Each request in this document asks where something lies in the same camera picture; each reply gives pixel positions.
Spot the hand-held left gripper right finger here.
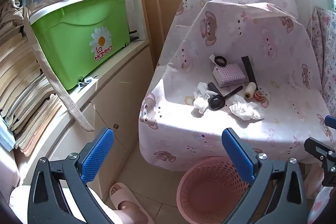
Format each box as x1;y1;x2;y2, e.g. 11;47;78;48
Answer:
221;127;309;224

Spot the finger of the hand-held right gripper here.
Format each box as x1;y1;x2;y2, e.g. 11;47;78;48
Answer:
324;115;336;131
304;137;336;161

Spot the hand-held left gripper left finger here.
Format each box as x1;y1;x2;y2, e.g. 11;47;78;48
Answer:
28;127;116;224

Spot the large white tissue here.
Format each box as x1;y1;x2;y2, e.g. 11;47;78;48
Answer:
229;101;265;120

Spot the pink plastic basket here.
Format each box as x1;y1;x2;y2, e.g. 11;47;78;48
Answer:
176;156;263;224

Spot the black round spoon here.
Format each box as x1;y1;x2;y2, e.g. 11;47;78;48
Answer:
209;85;243;111

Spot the small white tissue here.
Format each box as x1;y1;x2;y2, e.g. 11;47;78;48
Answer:
193;97;210;115
197;82;218;98

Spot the cream thread spool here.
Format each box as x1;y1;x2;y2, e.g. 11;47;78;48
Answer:
244;81;257;100

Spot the pink checkered tissue pack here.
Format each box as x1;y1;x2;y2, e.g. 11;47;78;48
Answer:
213;63;246;88

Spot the black strip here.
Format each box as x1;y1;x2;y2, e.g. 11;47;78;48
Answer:
241;56;259;92

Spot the black hair tie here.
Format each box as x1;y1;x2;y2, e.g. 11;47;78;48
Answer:
214;55;228;67

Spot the pink slipper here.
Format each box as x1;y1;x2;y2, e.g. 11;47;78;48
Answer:
109;182;155;224

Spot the patterned pink quilt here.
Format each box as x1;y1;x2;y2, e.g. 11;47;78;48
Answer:
306;6;336;111

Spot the person's foot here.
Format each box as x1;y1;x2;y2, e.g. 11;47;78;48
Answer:
112;184;151;224

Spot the cream cabinet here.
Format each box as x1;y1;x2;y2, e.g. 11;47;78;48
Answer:
16;40;155;203

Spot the blue white small packet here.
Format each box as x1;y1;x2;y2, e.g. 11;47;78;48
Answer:
78;76;93;88

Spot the green daisy storage box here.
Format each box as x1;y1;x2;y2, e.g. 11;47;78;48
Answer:
28;0;131;90

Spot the pink bear printed sheet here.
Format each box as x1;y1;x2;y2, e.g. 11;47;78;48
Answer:
139;0;332;172

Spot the beige cloth strap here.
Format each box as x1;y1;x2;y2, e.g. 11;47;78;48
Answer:
8;0;95;132

